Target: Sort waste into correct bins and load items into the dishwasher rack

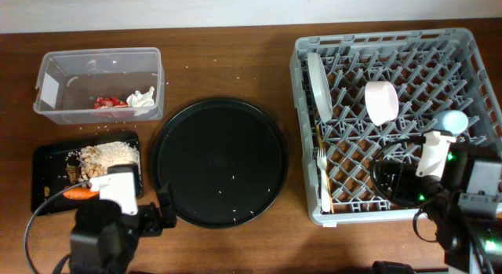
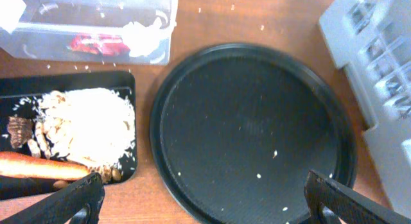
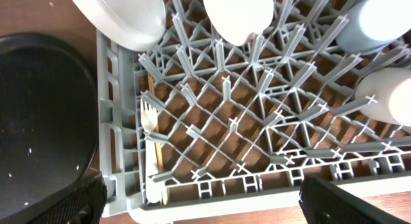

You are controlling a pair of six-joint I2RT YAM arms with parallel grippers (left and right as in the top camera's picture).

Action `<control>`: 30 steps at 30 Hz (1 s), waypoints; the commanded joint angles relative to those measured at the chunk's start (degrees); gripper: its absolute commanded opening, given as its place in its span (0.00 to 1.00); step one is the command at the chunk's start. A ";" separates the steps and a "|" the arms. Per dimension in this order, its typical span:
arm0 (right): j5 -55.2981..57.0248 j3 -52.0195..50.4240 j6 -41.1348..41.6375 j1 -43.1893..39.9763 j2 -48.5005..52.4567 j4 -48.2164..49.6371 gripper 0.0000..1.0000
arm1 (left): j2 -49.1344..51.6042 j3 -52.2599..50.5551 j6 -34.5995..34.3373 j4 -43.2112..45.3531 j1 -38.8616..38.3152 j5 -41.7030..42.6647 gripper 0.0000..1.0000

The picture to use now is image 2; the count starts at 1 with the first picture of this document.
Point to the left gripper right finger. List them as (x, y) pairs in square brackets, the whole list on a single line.
[(331, 202)]

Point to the white tissue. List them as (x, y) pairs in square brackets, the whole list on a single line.
[(143, 40)]

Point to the black rectangular tray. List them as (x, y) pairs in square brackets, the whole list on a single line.
[(14, 89)]

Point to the grey dishwasher rack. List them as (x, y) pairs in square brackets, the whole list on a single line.
[(370, 41)]

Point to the round black tray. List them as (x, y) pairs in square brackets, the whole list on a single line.
[(236, 128)]

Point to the red snack wrapper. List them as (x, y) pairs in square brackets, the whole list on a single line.
[(106, 45)]

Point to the brown food lump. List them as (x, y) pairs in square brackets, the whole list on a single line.
[(20, 130)]

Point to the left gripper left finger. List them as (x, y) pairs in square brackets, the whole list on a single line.
[(79, 202)]

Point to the rice and peanut shell pile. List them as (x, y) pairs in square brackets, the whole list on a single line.
[(94, 128)]

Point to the orange carrot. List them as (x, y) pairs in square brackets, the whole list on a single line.
[(18, 165)]

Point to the clear plastic bin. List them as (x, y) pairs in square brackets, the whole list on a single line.
[(42, 29)]

